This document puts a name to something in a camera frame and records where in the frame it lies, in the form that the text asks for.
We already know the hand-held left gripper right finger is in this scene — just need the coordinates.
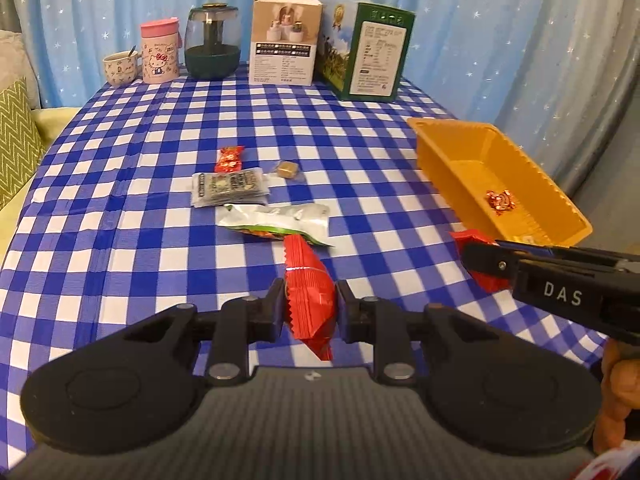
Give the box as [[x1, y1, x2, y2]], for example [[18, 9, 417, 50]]
[[335, 279, 516, 387]]

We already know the orange plastic tray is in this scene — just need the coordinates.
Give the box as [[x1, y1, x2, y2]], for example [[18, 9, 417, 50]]
[[406, 116, 594, 250]]

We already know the pink cartoon cat cup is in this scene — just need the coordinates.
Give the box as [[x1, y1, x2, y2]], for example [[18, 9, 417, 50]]
[[139, 16, 181, 85]]

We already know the pale yellow sofa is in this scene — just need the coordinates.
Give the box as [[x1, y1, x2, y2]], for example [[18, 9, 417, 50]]
[[0, 105, 83, 241]]

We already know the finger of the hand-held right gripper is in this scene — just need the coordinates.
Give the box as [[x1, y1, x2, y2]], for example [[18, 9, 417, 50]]
[[460, 241, 523, 292], [492, 239, 640, 275]]

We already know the green zigzag cushion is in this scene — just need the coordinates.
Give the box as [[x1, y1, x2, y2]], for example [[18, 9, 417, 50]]
[[0, 76, 47, 211]]

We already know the silver green snack packet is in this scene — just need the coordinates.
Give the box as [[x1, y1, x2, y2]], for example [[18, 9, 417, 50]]
[[215, 203, 335, 248]]

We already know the blue star-print curtain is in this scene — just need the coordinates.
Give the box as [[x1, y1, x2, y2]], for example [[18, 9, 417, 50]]
[[15, 0, 640, 196]]

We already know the blue white checked tablecloth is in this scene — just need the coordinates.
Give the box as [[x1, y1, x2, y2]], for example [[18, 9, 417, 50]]
[[0, 62, 623, 466]]

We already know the red white candy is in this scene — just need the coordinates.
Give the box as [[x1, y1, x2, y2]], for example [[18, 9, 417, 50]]
[[484, 189, 518, 217]]

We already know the red snack packet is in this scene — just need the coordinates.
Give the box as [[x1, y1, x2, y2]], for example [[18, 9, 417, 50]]
[[448, 229, 513, 292], [281, 234, 337, 361]]

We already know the person's right hand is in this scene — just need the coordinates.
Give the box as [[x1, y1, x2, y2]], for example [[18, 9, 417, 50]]
[[592, 337, 640, 456]]

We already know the green carton with handle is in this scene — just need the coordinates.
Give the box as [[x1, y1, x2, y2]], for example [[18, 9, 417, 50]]
[[310, 0, 417, 103]]

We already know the cream patterned mug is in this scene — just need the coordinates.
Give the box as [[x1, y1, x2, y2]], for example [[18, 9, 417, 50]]
[[102, 51, 140, 86]]

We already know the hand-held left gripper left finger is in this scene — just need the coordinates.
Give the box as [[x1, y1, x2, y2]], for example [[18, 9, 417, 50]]
[[107, 278, 289, 387]]

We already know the white product box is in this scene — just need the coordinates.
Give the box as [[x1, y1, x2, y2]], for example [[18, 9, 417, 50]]
[[248, 0, 323, 87]]

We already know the brown candy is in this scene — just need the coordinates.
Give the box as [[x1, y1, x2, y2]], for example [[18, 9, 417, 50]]
[[270, 160, 302, 181]]

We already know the dark green glass jar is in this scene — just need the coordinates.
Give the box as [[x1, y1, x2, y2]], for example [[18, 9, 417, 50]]
[[184, 4, 242, 81]]

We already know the small red gold-print candy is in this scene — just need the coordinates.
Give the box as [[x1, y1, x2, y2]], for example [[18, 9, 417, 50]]
[[214, 145, 246, 173]]

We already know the beige cushion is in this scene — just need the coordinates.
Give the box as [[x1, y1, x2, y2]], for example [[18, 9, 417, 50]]
[[0, 30, 38, 111]]

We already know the dark snack packet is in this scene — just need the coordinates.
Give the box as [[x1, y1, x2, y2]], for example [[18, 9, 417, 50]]
[[190, 167, 271, 208]]

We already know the red white printed clothing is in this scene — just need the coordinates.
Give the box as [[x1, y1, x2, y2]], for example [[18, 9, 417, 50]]
[[570, 442, 640, 480]]

